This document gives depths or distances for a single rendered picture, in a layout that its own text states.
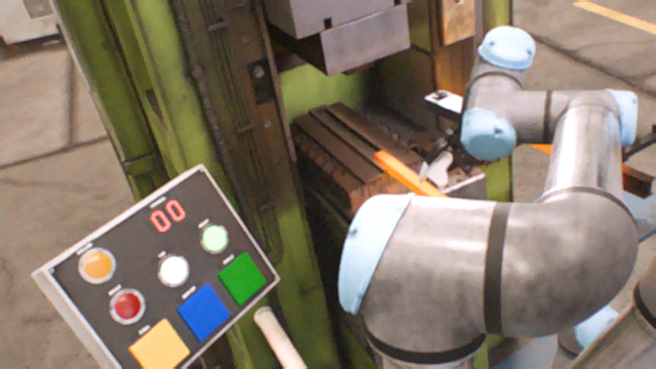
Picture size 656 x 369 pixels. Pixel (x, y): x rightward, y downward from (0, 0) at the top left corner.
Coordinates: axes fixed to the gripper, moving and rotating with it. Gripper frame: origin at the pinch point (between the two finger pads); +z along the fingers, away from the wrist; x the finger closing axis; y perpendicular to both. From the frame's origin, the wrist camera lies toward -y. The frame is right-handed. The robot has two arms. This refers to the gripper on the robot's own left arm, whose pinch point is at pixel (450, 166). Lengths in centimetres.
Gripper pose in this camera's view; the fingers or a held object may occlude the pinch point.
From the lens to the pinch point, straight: 124.2
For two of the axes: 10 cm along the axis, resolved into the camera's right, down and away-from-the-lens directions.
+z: -0.6, 5.3, 8.4
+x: 8.8, -3.7, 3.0
